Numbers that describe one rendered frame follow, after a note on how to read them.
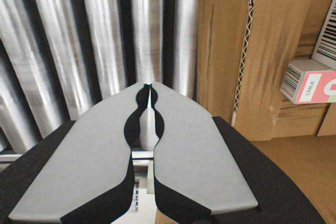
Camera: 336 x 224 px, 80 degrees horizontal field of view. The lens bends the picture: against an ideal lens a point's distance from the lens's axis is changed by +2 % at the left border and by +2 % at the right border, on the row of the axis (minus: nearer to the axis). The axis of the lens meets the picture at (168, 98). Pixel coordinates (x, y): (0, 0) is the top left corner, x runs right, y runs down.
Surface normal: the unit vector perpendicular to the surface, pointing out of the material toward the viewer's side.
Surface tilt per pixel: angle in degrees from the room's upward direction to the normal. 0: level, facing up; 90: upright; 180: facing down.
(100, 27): 4
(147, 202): 0
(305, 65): 90
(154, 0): 22
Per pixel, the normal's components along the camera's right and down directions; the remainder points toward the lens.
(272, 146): -0.07, -0.84
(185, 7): -0.46, 0.46
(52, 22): -0.03, 0.52
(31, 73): 0.41, 0.48
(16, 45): 0.20, 0.51
